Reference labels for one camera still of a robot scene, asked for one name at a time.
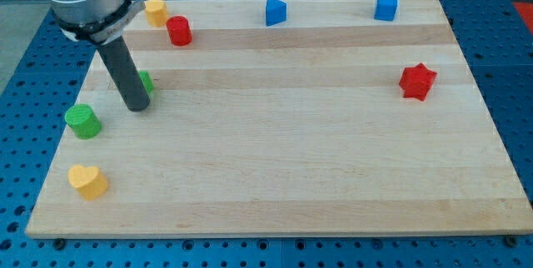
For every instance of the green cylinder block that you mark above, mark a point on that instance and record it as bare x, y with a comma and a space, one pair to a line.
83, 121

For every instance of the red cylinder block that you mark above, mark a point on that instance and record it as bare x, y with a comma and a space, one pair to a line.
179, 31

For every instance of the blue triangle block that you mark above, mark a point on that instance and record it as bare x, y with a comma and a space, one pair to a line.
275, 12

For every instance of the yellow heart block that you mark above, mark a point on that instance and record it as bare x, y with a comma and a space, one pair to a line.
88, 181

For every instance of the blue cube block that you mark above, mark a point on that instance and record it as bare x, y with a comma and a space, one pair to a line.
385, 10

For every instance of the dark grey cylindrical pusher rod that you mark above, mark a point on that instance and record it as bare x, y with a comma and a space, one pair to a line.
122, 69

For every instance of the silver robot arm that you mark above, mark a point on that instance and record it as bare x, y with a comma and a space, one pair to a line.
102, 22

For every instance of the wooden board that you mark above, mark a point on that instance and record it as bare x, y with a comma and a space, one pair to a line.
299, 129

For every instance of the yellow hexagon block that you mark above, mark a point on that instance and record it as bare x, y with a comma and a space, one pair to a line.
156, 12

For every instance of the green star block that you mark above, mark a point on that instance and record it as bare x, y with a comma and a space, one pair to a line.
146, 81

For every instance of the red star block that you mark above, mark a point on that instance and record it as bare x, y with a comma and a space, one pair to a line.
417, 81

